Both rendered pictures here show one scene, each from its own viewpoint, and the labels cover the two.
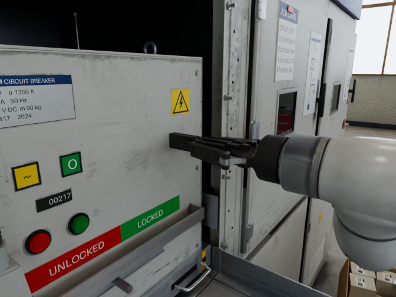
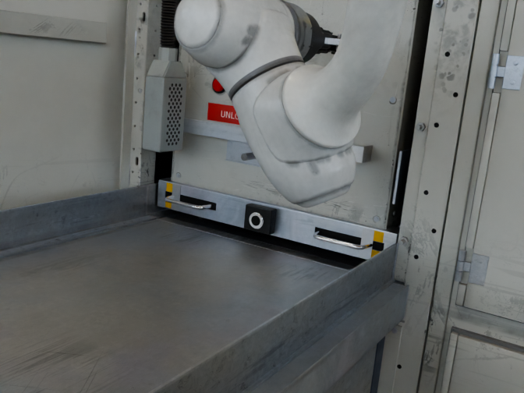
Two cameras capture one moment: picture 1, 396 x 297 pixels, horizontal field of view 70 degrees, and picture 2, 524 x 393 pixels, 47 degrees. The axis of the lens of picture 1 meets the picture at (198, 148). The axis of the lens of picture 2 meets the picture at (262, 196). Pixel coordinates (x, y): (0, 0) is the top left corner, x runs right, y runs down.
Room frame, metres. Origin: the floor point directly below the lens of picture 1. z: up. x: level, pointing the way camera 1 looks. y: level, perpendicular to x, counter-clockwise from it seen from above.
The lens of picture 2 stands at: (0.30, -1.01, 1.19)
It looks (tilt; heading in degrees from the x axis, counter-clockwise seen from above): 12 degrees down; 83
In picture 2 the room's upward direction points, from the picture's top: 5 degrees clockwise
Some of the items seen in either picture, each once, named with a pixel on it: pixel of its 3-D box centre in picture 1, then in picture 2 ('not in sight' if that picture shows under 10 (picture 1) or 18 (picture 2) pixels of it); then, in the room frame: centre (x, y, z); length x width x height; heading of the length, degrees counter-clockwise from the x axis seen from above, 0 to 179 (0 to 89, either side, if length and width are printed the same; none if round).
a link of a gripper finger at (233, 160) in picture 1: (238, 159); not in sight; (0.43, -0.06, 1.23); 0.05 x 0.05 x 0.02; 55
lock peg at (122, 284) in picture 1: (117, 277); (253, 151); (0.41, 0.14, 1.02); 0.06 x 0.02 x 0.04; 53
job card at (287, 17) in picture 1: (287, 44); not in sight; (0.88, -0.26, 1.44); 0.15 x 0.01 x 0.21; 143
